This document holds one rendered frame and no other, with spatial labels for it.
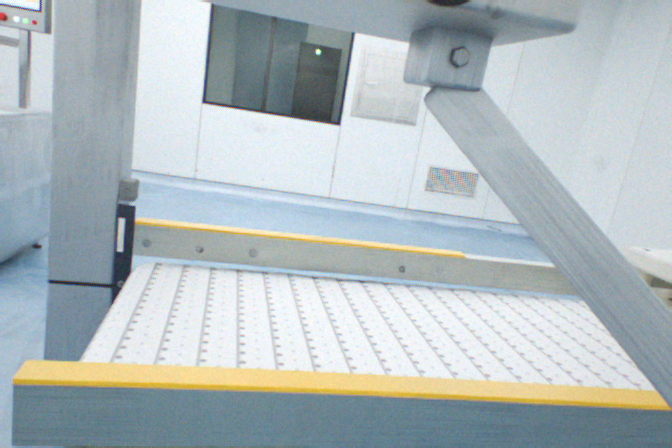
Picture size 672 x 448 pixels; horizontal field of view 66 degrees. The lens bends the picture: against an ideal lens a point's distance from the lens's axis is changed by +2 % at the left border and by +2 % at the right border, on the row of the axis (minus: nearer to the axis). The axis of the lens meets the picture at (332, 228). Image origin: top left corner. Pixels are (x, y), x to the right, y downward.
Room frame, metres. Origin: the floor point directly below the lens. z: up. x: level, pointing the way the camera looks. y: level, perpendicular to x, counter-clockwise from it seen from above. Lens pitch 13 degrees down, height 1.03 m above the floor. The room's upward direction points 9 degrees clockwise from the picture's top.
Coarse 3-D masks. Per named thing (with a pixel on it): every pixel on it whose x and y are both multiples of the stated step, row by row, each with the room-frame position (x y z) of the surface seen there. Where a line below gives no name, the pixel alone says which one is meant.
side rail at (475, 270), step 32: (160, 256) 0.46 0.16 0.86; (192, 256) 0.47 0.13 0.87; (224, 256) 0.48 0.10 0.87; (256, 256) 0.48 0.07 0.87; (288, 256) 0.49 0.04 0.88; (320, 256) 0.50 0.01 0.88; (352, 256) 0.50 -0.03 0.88; (384, 256) 0.51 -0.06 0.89; (416, 256) 0.52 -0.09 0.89; (448, 256) 0.53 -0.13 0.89; (480, 256) 0.55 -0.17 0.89; (512, 288) 0.55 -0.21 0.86; (544, 288) 0.55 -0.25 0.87
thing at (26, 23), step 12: (0, 0) 2.57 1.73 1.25; (12, 0) 2.57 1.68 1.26; (24, 0) 2.58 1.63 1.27; (36, 0) 2.59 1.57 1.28; (48, 0) 2.63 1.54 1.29; (0, 12) 2.56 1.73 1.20; (12, 12) 2.58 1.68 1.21; (24, 12) 2.58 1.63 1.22; (36, 12) 2.59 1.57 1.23; (48, 12) 2.63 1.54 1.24; (0, 24) 2.57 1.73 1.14; (12, 24) 2.58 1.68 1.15; (24, 24) 2.58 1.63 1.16; (36, 24) 2.59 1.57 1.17; (48, 24) 2.64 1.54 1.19; (24, 36) 2.62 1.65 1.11; (24, 48) 2.62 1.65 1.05; (24, 60) 2.62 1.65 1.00; (24, 72) 2.62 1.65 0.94; (24, 84) 2.62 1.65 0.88; (24, 96) 2.62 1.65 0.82; (24, 108) 2.62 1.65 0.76
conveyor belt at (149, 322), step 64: (128, 320) 0.33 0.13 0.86; (192, 320) 0.35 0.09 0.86; (256, 320) 0.37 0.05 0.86; (320, 320) 0.39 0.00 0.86; (384, 320) 0.41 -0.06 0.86; (448, 320) 0.43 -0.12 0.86; (512, 320) 0.46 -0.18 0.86; (576, 320) 0.49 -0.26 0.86; (576, 384) 0.35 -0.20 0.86; (640, 384) 0.37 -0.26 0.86
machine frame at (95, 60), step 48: (96, 0) 0.46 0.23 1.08; (96, 48) 0.46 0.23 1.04; (96, 96) 0.46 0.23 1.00; (96, 144) 0.46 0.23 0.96; (96, 192) 0.46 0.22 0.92; (48, 240) 0.46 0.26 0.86; (96, 240) 0.46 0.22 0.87; (48, 288) 0.46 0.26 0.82; (96, 288) 0.46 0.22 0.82; (48, 336) 0.46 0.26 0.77
